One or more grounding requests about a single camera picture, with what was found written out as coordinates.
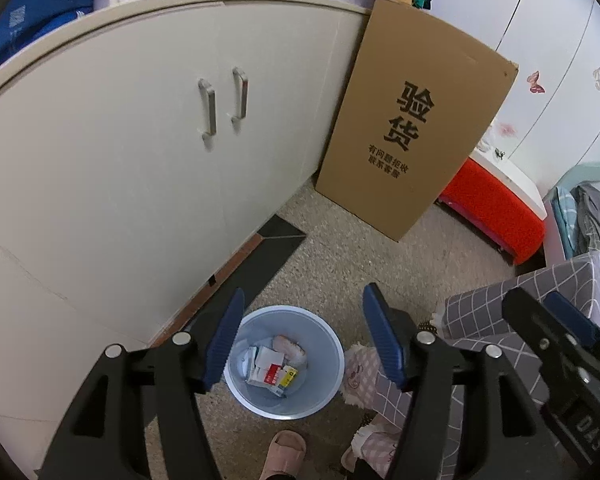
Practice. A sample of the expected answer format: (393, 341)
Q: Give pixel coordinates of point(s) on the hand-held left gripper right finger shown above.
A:
(385, 342)

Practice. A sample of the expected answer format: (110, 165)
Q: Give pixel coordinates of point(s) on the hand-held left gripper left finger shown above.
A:
(224, 347)

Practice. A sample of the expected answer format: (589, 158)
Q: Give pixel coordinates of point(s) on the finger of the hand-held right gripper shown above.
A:
(575, 317)
(540, 327)

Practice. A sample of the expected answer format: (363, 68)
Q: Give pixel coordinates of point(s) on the light blue trash bin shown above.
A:
(325, 360)

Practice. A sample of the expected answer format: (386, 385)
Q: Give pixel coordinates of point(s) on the pink plush slipper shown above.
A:
(375, 442)
(357, 370)

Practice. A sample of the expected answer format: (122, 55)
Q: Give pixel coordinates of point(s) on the white red yellow carton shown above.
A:
(275, 376)

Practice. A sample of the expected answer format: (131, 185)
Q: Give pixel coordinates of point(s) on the grey checked blanket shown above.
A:
(480, 310)

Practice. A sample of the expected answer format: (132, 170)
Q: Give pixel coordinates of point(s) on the pink crumpled wrapper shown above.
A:
(291, 347)

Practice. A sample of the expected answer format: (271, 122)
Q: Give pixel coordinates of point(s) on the blue plaid pillow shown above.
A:
(565, 220)

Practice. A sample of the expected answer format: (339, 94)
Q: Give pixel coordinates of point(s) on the grey quilt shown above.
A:
(595, 220)

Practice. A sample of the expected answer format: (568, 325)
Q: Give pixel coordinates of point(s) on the black flat panel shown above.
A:
(275, 242)

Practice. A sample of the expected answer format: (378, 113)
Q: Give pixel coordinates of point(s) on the red storage box white lid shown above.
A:
(490, 210)

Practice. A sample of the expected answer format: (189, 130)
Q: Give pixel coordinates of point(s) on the teal bed headboard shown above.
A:
(597, 167)

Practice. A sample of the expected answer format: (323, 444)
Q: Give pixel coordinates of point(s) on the white cabinet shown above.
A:
(105, 210)

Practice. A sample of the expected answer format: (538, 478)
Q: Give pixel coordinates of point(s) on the large cardboard box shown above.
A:
(405, 160)

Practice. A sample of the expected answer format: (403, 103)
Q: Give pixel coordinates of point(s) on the white plastic bag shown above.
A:
(486, 141)

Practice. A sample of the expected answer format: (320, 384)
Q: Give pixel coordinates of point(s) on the pink flower sticker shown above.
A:
(506, 129)

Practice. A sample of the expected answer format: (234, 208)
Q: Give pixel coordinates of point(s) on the pink butterfly sticker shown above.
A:
(535, 82)

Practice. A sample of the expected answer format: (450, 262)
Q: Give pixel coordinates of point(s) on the white wardrobe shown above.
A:
(555, 35)

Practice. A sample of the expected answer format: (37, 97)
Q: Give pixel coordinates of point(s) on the blue printed bag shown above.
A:
(40, 15)

